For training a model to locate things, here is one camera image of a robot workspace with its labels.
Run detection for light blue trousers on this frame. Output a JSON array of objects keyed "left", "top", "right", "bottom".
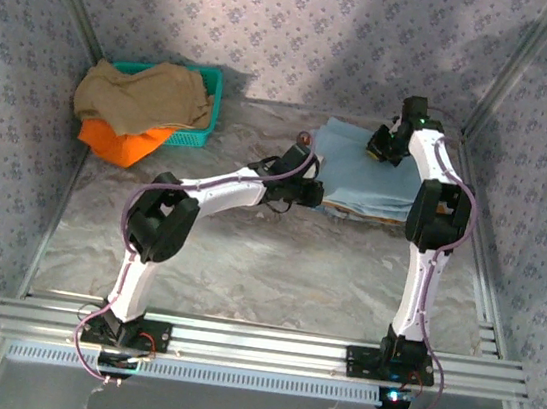
[{"left": 301, "top": 113, "right": 431, "bottom": 223}]

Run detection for brown trousers with striped band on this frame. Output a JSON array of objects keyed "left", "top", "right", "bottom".
[{"left": 319, "top": 200, "right": 408, "bottom": 228}]

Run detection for khaki trousers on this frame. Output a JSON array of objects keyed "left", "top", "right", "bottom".
[{"left": 68, "top": 51, "right": 220, "bottom": 150}]

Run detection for orange trousers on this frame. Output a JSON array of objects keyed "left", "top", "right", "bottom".
[{"left": 74, "top": 116, "right": 176, "bottom": 176}]

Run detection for teal plastic basket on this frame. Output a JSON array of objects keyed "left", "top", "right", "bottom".
[{"left": 100, "top": 54, "right": 226, "bottom": 152}]

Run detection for black controller board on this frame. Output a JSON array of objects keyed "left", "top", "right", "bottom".
[
  {"left": 94, "top": 348, "right": 142, "bottom": 382},
  {"left": 376, "top": 385, "right": 415, "bottom": 409}
]

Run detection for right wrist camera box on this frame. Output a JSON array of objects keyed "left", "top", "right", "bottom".
[{"left": 386, "top": 114, "right": 408, "bottom": 140}]

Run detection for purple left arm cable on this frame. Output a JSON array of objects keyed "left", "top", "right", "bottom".
[{"left": 66, "top": 104, "right": 322, "bottom": 409}]

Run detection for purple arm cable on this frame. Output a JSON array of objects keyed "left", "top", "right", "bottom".
[
  {"left": 66, "top": 104, "right": 322, "bottom": 409},
  {"left": 385, "top": 103, "right": 488, "bottom": 409}
]

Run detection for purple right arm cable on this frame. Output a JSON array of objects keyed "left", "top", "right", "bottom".
[{"left": 385, "top": 103, "right": 488, "bottom": 409}]

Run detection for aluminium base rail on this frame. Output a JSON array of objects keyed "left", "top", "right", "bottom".
[{"left": 0, "top": 293, "right": 535, "bottom": 407}]

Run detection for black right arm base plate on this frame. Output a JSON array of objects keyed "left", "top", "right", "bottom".
[{"left": 343, "top": 343, "right": 438, "bottom": 389}]

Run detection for white slotted cable duct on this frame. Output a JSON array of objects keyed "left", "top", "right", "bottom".
[{"left": 4, "top": 336, "right": 382, "bottom": 409}]

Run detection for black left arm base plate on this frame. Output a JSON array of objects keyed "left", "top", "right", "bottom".
[{"left": 78, "top": 310, "right": 174, "bottom": 356}]

